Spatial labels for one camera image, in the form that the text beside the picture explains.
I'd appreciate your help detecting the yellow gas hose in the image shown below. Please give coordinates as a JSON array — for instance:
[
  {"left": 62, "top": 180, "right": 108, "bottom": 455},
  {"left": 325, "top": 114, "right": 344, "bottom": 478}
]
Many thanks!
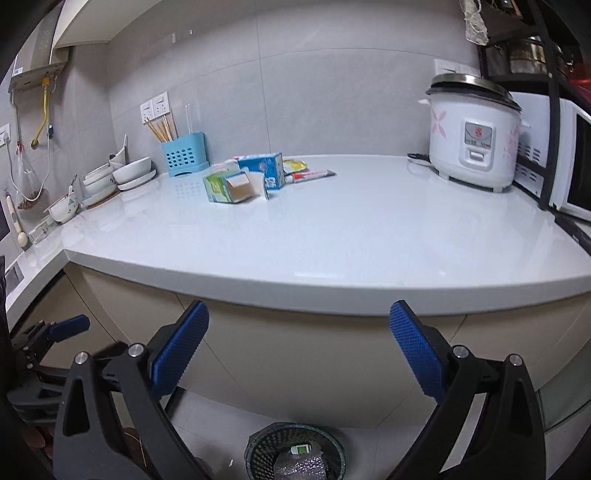
[{"left": 31, "top": 78, "right": 51, "bottom": 150}]

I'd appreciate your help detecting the white ceramic jug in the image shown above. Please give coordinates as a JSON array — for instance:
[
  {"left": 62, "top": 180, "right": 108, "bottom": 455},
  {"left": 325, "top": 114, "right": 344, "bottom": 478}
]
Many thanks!
[{"left": 109, "top": 134, "right": 129, "bottom": 168}]

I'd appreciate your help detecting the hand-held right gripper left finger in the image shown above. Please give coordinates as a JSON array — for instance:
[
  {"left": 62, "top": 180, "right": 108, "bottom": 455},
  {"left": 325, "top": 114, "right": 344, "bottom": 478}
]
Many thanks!
[{"left": 53, "top": 300, "right": 211, "bottom": 480}]

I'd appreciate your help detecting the white rice paddle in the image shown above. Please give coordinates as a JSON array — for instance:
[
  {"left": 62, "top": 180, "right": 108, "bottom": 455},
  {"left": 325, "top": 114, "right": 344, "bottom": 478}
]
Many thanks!
[{"left": 4, "top": 194, "right": 29, "bottom": 246}]

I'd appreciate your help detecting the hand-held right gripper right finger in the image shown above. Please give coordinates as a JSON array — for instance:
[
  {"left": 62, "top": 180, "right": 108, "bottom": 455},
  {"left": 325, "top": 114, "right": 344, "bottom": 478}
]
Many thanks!
[{"left": 385, "top": 300, "right": 548, "bottom": 480}]

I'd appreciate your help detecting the red white toothpaste tube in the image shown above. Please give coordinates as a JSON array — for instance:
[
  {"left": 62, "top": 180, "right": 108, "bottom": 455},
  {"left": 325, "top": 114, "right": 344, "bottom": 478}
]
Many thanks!
[{"left": 283, "top": 169, "right": 337, "bottom": 184}]

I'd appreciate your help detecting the beige hanging cloth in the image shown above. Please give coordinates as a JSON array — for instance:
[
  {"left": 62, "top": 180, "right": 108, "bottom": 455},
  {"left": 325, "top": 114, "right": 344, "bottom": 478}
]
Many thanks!
[{"left": 461, "top": 0, "right": 490, "bottom": 45}]

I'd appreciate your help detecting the silver water heater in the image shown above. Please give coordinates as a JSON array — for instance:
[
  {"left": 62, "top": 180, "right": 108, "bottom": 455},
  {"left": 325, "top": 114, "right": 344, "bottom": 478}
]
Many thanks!
[{"left": 8, "top": 7, "right": 71, "bottom": 93}]

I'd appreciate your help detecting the steel pot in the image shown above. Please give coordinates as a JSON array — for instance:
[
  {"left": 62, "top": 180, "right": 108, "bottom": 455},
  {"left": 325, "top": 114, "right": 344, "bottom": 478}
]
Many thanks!
[{"left": 508, "top": 38, "right": 563, "bottom": 75}]

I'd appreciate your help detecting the dark green mesh wastebasket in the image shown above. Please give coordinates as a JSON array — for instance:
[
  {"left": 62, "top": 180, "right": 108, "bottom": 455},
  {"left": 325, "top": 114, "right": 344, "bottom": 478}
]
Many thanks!
[{"left": 245, "top": 422, "right": 347, "bottom": 480}]

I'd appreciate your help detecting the blue utensil holder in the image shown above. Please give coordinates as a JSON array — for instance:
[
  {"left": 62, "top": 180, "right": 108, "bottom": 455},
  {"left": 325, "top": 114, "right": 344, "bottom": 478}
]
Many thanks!
[{"left": 161, "top": 131, "right": 210, "bottom": 178}]

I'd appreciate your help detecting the stack of white bowls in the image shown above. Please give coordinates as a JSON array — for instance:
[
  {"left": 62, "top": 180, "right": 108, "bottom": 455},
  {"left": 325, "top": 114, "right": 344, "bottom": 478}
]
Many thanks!
[{"left": 83, "top": 164, "right": 117, "bottom": 199}]

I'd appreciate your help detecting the silver foil wrapper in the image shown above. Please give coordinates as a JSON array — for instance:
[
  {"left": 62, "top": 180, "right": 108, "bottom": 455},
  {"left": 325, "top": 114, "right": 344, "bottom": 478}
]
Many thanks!
[{"left": 273, "top": 455, "right": 329, "bottom": 480}]

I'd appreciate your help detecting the green white cardboard box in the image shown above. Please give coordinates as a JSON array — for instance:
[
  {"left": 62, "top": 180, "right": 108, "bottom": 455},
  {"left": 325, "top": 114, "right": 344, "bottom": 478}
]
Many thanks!
[{"left": 202, "top": 168, "right": 265, "bottom": 204}]

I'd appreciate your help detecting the clear plastic container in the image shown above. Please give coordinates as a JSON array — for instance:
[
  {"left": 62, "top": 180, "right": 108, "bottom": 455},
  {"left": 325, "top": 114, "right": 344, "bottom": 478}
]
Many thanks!
[{"left": 28, "top": 216, "right": 59, "bottom": 246}]

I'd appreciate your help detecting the white microwave oven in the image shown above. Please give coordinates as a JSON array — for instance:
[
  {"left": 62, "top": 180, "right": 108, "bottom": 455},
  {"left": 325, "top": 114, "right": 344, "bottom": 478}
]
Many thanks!
[{"left": 508, "top": 92, "right": 591, "bottom": 219}]

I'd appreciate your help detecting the large white bowl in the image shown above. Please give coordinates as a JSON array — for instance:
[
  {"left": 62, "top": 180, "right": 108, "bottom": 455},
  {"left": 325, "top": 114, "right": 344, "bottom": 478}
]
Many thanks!
[{"left": 112, "top": 156, "right": 155, "bottom": 184}]

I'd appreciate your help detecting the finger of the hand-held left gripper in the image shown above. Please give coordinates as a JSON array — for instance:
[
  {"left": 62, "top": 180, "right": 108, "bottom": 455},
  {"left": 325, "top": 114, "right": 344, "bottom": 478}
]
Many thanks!
[{"left": 11, "top": 315, "right": 91, "bottom": 370}]

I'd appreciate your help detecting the hanging mesh bag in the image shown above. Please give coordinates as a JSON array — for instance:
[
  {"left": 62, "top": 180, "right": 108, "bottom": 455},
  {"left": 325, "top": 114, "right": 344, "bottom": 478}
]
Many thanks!
[{"left": 16, "top": 152, "right": 45, "bottom": 211}]

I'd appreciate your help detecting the small patterned bowl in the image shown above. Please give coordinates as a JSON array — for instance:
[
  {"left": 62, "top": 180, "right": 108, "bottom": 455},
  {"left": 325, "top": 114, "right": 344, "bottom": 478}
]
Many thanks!
[{"left": 48, "top": 194, "right": 79, "bottom": 225}]

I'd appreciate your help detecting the white floral rice cooker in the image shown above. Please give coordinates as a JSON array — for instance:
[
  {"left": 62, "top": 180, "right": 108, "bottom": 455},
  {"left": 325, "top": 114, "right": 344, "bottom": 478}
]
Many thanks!
[{"left": 418, "top": 73, "right": 532, "bottom": 192}]

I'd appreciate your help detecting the blue white milk carton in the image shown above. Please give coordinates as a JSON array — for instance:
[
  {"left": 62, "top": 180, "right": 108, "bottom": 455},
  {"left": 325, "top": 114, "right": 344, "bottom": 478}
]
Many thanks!
[{"left": 235, "top": 152, "right": 286, "bottom": 191}]

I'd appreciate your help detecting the beige wall cabinet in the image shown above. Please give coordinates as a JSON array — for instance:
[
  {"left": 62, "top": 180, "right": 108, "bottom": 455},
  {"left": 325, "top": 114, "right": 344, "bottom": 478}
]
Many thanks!
[{"left": 51, "top": 0, "right": 139, "bottom": 48}]

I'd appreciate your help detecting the bundle of wooden chopsticks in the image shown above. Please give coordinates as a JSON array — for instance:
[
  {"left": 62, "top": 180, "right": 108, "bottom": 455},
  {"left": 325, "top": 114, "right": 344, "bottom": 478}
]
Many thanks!
[{"left": 143, "top": 115, "right": 179, "bottom": 143}]

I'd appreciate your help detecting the beige base cabinet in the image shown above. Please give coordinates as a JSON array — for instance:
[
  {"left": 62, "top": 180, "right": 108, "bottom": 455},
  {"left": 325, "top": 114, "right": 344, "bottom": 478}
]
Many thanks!
[{"left": 9, "top": 261, "right": 591, "bottom": 430}]

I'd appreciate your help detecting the brown rimmed plate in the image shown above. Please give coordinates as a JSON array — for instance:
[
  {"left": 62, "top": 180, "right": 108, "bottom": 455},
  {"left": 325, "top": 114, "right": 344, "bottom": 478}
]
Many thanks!
[{"left": 80, "top": 188, "right": 122, "bottom": 209}]

